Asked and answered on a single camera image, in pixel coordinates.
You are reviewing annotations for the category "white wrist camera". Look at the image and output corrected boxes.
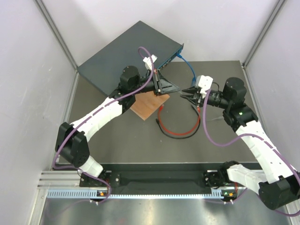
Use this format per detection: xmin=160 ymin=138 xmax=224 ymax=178
xmin=143 ymin=54 xmax=157 ymax=71
xmin=195 ymin=75 xmax=213 ymax=98

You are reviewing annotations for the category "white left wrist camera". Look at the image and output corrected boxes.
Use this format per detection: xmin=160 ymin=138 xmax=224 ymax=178
xmin=143 ymin=54 xmax=157 ymax=71

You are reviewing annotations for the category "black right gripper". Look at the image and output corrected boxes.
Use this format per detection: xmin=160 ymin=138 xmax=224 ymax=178
xmin=180 ymin=86 xmax=231 ymax=109

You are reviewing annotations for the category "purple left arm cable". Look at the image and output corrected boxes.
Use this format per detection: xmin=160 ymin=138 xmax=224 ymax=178
xmin=51 ymin=46 xmax=155 ymax=206

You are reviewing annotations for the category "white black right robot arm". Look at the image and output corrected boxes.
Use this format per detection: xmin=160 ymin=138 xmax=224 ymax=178
xmin=181 ymin=75 xmax=300 ymax=210

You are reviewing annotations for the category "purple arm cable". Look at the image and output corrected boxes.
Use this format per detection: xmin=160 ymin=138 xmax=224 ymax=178
xmin=202 ymin=89 xmax=300 ymax=216
xmin=51 ymin=46 xmax=155 ymax=206

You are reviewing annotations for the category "black ethernet cable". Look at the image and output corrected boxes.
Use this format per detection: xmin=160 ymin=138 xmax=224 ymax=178
xmin=155 ymin=104 xmax=202 ymax=140

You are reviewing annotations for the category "grey slotted cable duct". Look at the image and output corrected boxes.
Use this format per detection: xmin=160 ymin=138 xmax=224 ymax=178
xmin=46 ymin=189 xmax=224 ymax=199

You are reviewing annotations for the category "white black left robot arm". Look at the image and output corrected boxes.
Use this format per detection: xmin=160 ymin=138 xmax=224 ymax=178
xmin=55 ymin=66 xmax=180 ymax=186

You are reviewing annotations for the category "aluminium frame rail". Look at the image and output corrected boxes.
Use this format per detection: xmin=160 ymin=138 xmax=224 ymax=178
xmin=38 ymin=171 xmax=81 ymax=189

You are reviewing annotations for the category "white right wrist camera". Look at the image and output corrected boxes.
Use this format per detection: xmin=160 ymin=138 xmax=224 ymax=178
xmin=195 ymin=75 xmax=213 ymax=98

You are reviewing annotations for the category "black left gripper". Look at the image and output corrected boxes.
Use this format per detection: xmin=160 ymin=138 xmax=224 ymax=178
xmin=131 ymin=68 xmax=180 ymax=96

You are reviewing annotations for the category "dark blue network switch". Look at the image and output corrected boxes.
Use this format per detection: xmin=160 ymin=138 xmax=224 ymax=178
xmin=77 ymin=21 xmax=184 ymax=95

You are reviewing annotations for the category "wooden board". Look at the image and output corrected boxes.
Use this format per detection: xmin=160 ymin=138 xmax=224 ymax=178
xmin=130 ymin=92 xmax=170 ymax=120

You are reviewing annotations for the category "blue ethernet cable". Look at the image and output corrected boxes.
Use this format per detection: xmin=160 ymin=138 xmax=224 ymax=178
xmin=176 ymin=53 xmax=197 ymax=86

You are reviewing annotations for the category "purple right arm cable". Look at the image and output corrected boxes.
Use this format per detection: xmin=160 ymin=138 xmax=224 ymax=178
xmin=202 ymin=89 xmax=300 ymax=216

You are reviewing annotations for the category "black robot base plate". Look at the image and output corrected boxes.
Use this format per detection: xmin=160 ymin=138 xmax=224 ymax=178
xmin=82 ymin=161 xmax=237 ymax=189

